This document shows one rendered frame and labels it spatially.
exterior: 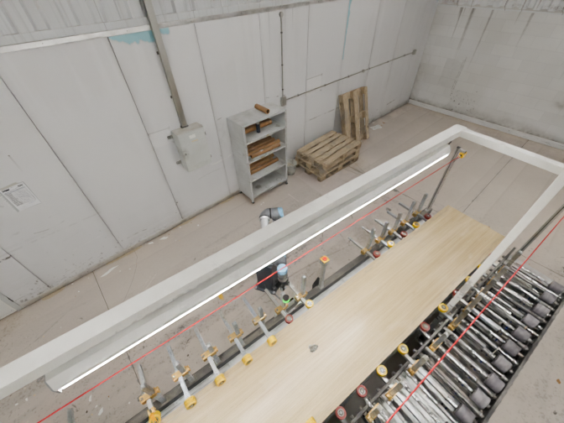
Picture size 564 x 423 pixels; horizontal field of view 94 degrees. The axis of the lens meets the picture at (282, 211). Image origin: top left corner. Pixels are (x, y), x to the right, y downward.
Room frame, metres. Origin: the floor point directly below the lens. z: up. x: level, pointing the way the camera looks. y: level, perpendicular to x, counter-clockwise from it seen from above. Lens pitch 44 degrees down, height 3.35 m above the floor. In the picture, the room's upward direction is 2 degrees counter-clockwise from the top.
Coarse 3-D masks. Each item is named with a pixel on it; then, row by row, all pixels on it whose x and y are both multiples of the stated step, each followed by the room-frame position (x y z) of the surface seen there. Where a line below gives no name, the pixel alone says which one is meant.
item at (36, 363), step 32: (448, 128) 1.69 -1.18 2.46; (416, 160) 1.39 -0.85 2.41; (544, 160) 1.27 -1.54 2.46; (352, 192) 1.06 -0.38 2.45; (544, 192) 1.19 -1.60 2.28; (288, 224) 0.83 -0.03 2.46; (224, 256) 0.66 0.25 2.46; (160, 288) 0.53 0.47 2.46; (192, 288) 0.55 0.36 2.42; (96, 320) 0.41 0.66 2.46; (128, 320) 0.42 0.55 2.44; (32, 352) 0.31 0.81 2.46; (64, 352) 0.31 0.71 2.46; (0, 384) 0.23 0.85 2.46
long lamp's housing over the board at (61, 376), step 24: (408, 168) 1.35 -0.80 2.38; (336, 216) 0.97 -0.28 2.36; (288, 240) 0.81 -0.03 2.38; (240, 264) 0.68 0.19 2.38; (264, 264) 0.71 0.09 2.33; (216, 288) 0.58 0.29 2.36; (168, 312) 0.47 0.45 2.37; (120, 336) 0.39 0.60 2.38; (144, 336) 0.40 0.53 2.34; (72, 360) 0.31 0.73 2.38; (96, 360) 0.32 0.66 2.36; (48, 384) 0.24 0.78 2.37
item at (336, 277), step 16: (384, 240) 2.15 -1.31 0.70; (368, 256) 1.91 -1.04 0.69; (336, 272) 1.70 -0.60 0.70; (272, 320) 1.16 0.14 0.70; (256, 336) 1.01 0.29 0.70; (224, 352) 0.87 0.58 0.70; (240, 352) 0.88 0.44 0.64; (208, 368) 0.74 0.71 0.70; (192, 384) 0.62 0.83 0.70; (144, 416) 0.41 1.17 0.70
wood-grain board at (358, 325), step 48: (432, 240) 1.96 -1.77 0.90; (480, 240) 1.93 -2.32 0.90; (384, 288) 1.36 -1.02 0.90; (432, 288) 1.34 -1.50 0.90; (288, 336) 0.92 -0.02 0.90; (336, 336) 0.91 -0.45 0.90; (384, 336) 0.90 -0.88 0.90; (240, 384) 0.56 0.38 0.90; (288, 384) 0.55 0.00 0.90; (336, 384) 0.54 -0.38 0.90
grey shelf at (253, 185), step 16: (240, 112) 4.21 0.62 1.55; (256, 112) 4.19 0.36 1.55; (272, 112) 4.16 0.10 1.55; (240, 128) 3.77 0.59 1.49; (272, 128) 4.21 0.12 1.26; (240, 144) 3.82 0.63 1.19; (240, 160) 3.88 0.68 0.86; (256, 160) 3.84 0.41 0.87; (240, 176) 3.95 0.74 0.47; (256, 176) 3.87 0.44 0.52; (272, 176) 4.37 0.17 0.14; (240, 192) 4.03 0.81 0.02; (256, 192) 3.88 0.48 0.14
